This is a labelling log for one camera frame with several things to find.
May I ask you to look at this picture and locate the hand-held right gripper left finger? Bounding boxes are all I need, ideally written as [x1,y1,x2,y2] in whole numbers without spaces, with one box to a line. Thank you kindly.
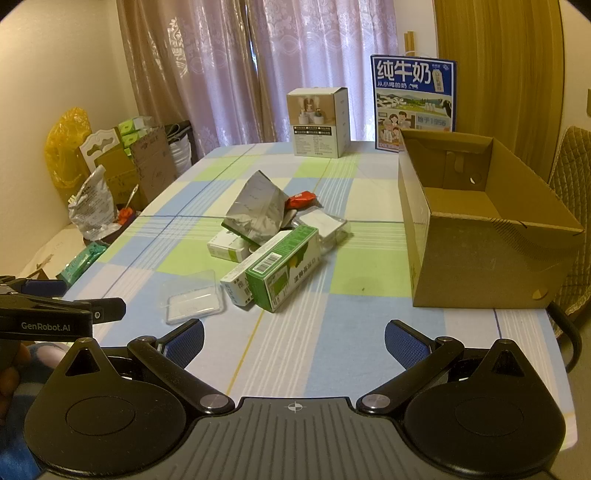
[56,318,236,416]

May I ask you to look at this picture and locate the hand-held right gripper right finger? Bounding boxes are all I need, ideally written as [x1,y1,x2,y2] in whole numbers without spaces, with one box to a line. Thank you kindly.
[355,318,537,416]

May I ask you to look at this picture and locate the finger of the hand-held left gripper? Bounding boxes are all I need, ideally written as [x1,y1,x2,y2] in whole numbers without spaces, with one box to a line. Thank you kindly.
[0,275,68,298]
[0,294,127,325]

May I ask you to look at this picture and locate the green medicine box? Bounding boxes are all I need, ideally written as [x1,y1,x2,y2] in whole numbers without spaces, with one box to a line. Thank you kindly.
[245,226,321,313]

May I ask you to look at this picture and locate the clear case with white card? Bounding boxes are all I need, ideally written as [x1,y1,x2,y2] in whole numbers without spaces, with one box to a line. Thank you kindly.
[295,209,351,252]

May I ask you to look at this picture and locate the silver foil bag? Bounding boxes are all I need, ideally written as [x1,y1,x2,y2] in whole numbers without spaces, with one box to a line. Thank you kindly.
[222,171,290,245]

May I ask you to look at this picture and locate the red snack packet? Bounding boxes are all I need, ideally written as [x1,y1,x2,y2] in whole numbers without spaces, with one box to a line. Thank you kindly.
[284,190,319,211]

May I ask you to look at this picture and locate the person's left hand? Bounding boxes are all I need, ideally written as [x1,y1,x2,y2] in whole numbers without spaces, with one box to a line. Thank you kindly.
[0,344,22,426]

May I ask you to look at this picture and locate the empty clear plastic case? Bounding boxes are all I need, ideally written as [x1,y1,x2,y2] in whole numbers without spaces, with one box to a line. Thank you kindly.
[159,269,227,324]

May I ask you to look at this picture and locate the green packet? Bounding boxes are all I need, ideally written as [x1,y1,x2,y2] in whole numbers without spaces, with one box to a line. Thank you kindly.
[59,242,108,285]

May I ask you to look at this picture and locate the white medicine box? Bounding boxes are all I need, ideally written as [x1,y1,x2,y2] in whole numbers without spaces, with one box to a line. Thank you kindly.
[220,229,293,306]

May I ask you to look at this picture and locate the crinkled white plastic bag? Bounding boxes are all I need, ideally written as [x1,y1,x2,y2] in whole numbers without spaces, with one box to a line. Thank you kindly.
[68,165,117,241]

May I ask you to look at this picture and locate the checkered tablecloth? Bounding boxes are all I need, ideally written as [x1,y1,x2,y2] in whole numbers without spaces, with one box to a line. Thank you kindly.
[55,141,570,416]

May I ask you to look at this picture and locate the small white green box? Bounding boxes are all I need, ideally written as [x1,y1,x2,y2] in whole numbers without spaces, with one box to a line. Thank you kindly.
[207,229,252,263]

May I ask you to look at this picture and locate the small brown cardboard box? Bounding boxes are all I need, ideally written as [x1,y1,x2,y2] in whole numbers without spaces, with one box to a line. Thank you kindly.
[95,150,140,205]

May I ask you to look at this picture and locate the large brown cardboard box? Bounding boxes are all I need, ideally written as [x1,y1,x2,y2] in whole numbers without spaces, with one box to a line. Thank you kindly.
[129,128,177,200]

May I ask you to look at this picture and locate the yellow plastic bag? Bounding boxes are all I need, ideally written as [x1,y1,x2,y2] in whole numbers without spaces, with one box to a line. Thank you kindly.
[45,107,93,190]

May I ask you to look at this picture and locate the white cut-out cardboard box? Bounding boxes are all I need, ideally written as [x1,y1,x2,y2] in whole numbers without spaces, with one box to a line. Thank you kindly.
[78,127,123,163]

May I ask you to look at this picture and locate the black chair armrest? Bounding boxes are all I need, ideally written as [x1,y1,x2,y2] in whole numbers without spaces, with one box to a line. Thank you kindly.
[549,305,583,373]

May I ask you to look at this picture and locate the white bucket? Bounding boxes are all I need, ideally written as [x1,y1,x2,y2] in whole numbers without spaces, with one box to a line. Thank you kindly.
[168,137,193,177]

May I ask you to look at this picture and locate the green white tissue packs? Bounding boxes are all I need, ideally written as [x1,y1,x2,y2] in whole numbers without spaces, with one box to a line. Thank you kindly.
[117,115,156,140]

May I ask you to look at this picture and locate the black bag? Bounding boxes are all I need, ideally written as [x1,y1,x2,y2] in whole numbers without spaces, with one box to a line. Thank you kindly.
[164,121,195,144]

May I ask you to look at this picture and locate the quilted brown chair cover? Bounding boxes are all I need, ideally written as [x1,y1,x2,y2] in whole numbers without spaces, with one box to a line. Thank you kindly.
[547,126,591,319]

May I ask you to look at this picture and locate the white product box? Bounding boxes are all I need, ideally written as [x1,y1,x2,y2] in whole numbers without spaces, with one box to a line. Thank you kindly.
[286,87,350,159]

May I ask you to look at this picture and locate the blue milk carton box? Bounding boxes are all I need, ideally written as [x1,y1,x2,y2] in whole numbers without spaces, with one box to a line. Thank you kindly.
[370,55,459,152]

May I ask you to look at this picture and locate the dark mauve patterned curtain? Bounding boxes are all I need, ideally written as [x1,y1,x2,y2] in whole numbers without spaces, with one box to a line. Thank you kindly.
[115,0,264,162]

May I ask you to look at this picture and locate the light mauve patterned curtain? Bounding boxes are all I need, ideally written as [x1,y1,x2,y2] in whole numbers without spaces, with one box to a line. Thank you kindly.
[247,0,400,144]

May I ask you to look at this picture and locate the red handled tool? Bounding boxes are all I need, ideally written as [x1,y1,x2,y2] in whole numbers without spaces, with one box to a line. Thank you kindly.
[117,185,140,225]

